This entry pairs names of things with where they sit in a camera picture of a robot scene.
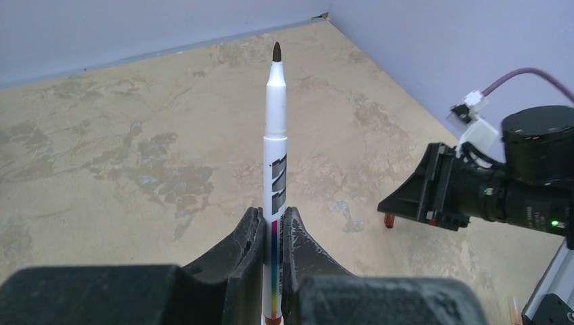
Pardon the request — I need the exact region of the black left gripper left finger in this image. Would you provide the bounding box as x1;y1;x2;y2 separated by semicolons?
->
1;208;265;324

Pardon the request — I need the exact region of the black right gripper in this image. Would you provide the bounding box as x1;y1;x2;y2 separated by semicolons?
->
377;142;470;231

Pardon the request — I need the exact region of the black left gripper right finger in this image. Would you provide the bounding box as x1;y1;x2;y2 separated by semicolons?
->
282;207;488;324

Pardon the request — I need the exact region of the brown pen cap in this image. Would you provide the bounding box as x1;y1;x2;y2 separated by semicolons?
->
384;213;395;229

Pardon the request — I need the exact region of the white pen brown end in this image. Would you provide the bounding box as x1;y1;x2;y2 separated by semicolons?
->
262;43;288;324

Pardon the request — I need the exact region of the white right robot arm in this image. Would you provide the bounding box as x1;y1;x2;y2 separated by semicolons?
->
378;106;573;248

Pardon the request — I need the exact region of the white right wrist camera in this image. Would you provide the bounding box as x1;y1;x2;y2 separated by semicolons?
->
447;90;500;158

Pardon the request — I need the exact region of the aluminium frame rail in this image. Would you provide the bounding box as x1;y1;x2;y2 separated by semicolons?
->
522;241;573;325

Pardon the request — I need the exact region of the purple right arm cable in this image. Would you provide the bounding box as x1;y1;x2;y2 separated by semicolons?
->
481;67;574;105

